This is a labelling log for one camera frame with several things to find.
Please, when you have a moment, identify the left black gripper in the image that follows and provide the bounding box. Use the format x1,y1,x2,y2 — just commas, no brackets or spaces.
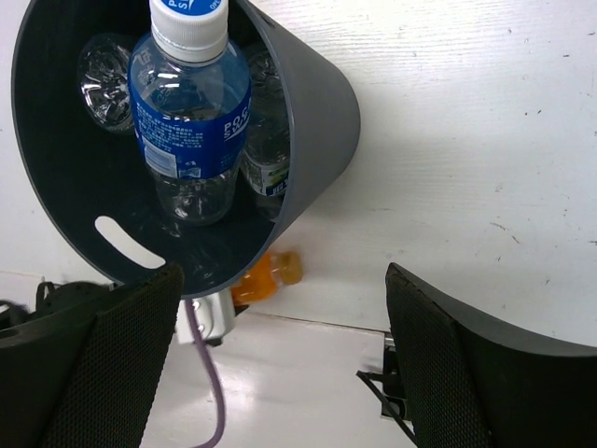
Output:
1,281,112,331

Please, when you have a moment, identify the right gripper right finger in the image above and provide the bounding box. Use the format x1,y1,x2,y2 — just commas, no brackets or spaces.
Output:
385,263,596,447

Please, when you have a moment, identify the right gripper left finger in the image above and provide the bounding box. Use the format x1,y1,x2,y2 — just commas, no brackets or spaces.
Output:
1,264,184,447

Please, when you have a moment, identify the orange juice bottle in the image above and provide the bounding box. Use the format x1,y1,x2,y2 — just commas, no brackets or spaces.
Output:
230,250,304,306

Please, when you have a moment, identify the clear bottle without label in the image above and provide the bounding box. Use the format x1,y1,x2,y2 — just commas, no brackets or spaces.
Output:
77,33,135,134

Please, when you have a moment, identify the clear bottle green blue label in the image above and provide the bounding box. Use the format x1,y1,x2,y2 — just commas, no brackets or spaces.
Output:
241,43,290,221

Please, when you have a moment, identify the dark grey plastic bin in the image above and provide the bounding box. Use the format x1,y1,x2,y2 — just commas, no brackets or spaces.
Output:
12,1,360,297

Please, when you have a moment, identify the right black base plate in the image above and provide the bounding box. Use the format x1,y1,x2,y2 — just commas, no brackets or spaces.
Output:
355,332,417,446

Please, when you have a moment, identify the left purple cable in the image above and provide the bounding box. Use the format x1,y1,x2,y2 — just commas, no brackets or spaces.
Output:
185,298,229,448

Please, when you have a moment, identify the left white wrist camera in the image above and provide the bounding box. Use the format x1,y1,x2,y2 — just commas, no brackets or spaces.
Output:
175,288,236,346

